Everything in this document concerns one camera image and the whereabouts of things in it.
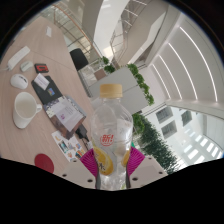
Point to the white ceramic mug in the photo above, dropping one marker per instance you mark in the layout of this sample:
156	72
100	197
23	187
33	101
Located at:
24	110

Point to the white cabinet with plants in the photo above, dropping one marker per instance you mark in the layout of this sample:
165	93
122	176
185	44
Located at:
123	83

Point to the small white card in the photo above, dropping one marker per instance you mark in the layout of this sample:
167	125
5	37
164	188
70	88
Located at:
41	81

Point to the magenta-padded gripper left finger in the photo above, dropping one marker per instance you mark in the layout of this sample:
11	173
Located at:
77	170

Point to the black office chair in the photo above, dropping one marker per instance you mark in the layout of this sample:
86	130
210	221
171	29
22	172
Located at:
78	59

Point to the flat round red coaster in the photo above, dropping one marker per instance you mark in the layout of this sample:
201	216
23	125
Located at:
44	163

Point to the low planter with greenery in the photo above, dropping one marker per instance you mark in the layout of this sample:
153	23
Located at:
107	65

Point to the small white paper sheet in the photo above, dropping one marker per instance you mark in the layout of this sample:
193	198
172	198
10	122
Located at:
48	31

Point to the black and red box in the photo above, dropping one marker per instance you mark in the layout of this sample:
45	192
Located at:
41	68

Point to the white power strip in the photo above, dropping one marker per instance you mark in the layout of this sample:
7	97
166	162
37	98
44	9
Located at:
18	57

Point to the ceiling light strips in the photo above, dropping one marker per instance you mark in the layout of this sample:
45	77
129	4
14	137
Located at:
176	56

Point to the colourful sticker sheet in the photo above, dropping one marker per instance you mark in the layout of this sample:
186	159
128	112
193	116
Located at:
66	146

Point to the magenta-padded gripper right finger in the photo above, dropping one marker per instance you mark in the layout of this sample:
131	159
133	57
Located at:
148	171

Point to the green hedge row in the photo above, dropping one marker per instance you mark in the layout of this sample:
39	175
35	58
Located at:
156	143

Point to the white computer mouse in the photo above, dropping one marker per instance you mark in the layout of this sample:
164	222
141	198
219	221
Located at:
19	81

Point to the clear lemon drink bottle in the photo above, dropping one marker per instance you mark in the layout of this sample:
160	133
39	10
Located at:
111	133

